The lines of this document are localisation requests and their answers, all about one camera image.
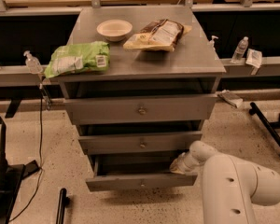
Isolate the black stand base right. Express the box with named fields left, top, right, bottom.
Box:
left=249, top=102, right=280, bottom=157

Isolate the black monitor stand left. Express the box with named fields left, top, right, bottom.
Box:
left=0, top=117, right=40, bottom=224

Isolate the grey middle drawer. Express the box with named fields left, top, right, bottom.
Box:
left=78, top=131, right=202, bottom=155

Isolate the green chip bag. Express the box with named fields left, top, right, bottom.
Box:
left=44, top=41, right=110, bottom=78

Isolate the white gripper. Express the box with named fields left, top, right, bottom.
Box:
left=170, top=152, right=199, bottom=175

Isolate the grey drawer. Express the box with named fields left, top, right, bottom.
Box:
left=64, top=94, right=217, bottom=125
left=78, top=131, right=202, bottom=155
left=86, top=151, right=198, bottom=191

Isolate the small white pump bottle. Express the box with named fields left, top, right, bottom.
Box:
left=209, top=35, right=218, bottom=51

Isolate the brown yellow snack bag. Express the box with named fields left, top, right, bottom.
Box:
left=123, top=19, right=192, bottom=52

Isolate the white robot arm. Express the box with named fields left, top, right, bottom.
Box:
left=170, top=141, right=280, bottom=224

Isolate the clear sanitizer pump bottle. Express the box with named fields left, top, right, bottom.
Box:
left=23, top=50, right=43, bottom=74

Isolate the grey top drawer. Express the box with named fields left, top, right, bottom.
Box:
left=64, top=94, right=217, bottom=125

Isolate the clear water bottle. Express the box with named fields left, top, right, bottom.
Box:
left=231, top=36, right=248, bottom=63

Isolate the folded cloth on ledge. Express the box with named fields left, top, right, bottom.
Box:
left=218, top=90, right=243, bottom=108

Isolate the black tube on floor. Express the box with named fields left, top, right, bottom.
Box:
left=56, top=188, right=70, bottom=224

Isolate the white wipes packet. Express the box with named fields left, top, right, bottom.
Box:
left=245, top=49, right=262, bottom=68

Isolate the grey drawer cabinet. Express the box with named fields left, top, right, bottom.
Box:
left=51, top=5, right=227, bottom=179

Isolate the black cable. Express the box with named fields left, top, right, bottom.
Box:
left=7, top=83, right=52, bottom=224

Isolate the grey bottom drawer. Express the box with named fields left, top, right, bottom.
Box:
left=86, top=151, right=198, bottom=191

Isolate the white paper bowl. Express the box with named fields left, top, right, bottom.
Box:
left=96, top=20, right=133, bottom=42

